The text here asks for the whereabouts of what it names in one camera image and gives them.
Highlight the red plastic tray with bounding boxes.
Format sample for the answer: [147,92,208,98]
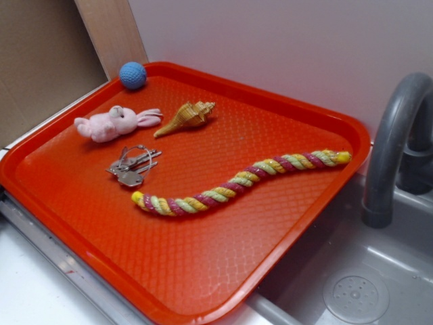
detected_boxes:
[1,62,370,324]

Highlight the tan conch seashell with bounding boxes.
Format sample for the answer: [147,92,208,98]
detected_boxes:
[154,102,216,138]

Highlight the silver key bunch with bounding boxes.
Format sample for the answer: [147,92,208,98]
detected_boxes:
[106,145,162,188]

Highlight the pink plush bunny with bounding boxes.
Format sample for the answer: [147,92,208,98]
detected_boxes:
[74,106,163,143]

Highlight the blue dimpled ball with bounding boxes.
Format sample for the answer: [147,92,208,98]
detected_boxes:
[119,62,147,90]

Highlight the grey toy sink basin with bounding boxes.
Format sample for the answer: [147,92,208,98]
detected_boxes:
[248,175,432,324]

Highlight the light wooden board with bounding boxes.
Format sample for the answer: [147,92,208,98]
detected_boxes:
[75,0,148,80]

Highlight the grey plastic faucet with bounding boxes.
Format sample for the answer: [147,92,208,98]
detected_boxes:
[362,72,432,228]

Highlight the brown cardboard panel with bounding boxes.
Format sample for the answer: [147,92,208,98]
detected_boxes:
[1,1,107,147]

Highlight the multicolored twisted rope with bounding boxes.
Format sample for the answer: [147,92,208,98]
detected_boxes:
[131,149,352,217]

